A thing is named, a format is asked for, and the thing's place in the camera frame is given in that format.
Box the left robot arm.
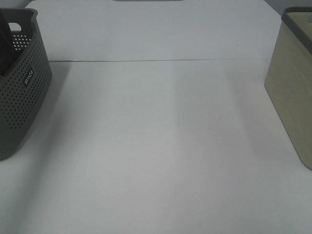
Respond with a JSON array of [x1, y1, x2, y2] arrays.
[[0, 11, 19, 76]]

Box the grey perforated plastic basket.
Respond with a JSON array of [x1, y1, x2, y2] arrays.
[[0, 8, 52, 159]]

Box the beige plastic basket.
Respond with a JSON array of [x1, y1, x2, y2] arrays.
[[264, 7, 312, 169]]

